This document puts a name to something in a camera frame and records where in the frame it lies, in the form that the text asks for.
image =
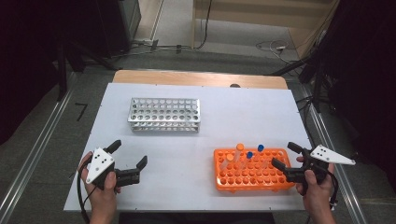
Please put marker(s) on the person's dark clothing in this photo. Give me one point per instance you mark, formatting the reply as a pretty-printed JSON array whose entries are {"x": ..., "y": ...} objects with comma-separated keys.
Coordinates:
[{"x": 199, "y": 219}]

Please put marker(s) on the wooden table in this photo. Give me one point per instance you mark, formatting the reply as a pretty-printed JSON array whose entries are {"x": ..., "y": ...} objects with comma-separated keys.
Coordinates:
[{"x": 186, "y": 77}]

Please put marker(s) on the orange plastic test tube rack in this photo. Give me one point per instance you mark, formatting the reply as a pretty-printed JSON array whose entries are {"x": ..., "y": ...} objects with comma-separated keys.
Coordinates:
[{"x": 249, "y": 184}]

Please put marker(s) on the wide clear test tube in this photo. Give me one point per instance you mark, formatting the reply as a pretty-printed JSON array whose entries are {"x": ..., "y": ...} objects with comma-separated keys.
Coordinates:
[{"x": 238, "y": 156}]

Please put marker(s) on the black metal stand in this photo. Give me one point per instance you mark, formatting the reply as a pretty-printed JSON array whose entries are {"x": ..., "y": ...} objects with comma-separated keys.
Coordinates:
[{"x": 62, "y": 71}]

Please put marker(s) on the small orange tube cap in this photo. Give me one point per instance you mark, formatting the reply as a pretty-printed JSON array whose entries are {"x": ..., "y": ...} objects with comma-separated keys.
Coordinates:
[{"x": 229, "y": 157}]

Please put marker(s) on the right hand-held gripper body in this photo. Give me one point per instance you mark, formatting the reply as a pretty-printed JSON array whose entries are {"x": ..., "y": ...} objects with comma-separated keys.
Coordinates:
[{"x": 330, "y": 155}]

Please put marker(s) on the white board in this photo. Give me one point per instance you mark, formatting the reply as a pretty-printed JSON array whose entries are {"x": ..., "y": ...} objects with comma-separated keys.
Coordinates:
[{"x": 218, "y": 124}]

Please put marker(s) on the grey table grommet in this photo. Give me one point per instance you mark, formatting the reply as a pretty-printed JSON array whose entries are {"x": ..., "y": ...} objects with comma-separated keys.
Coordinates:
[{"x": 235, "y": 86}]

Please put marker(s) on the dark cabinet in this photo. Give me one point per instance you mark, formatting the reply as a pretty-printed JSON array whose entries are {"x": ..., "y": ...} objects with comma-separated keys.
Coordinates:
[{"x": 121, "y": 25}]

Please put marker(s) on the aluminium floor rail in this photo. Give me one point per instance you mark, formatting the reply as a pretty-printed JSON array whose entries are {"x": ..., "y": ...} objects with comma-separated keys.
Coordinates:
[
  {"x": 34, "y": 155},
  {"x": 339, "y": 174}
]

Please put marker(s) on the metal test tube rack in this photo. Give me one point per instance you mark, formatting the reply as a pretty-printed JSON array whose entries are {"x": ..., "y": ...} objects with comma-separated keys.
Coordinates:
[{"x": 165, "y": 122}]

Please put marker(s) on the black curtain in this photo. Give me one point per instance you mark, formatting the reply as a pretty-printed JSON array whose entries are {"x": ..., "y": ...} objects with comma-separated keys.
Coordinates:
[
  {"x": 367, "y": 77},
  {"x": 25, "y": 62}
]

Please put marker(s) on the person's right hand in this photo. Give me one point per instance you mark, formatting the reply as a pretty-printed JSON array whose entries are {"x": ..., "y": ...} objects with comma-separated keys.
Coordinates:
[{"x": 317, "y": 193}]

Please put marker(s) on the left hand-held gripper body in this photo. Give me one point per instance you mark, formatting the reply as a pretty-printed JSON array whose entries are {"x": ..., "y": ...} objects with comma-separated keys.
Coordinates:
[{"x": 99, "y": 165}]

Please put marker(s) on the person's left hand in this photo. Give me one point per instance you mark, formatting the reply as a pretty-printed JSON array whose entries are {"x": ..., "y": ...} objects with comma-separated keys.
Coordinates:
[{"x": 102, "y": 199}]

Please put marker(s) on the beige wooden panel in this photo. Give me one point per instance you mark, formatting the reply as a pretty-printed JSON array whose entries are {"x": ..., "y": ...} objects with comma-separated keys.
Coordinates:
[{"x": 249, "y": 17}]

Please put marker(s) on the clear plastic test tube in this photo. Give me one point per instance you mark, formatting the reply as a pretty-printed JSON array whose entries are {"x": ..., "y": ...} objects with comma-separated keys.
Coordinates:
[
  {"x": 224, "y": 165},
  {"x": 259, "y": 155},
  {"x": 247, "y": 162}
]

